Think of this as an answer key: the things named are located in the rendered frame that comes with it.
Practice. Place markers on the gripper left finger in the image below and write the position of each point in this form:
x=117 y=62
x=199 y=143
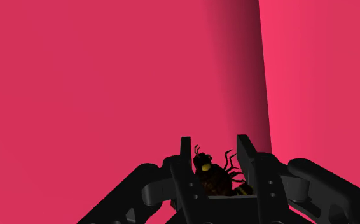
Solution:
x=180 y=183

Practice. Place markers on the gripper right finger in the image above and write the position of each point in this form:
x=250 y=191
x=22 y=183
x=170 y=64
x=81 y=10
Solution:
x=266 y=180

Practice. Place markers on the black and yellow bee figure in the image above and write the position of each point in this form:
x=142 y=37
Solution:
x=214 y=180

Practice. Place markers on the large pink rounded object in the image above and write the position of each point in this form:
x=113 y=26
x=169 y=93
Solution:
x=121 y=86

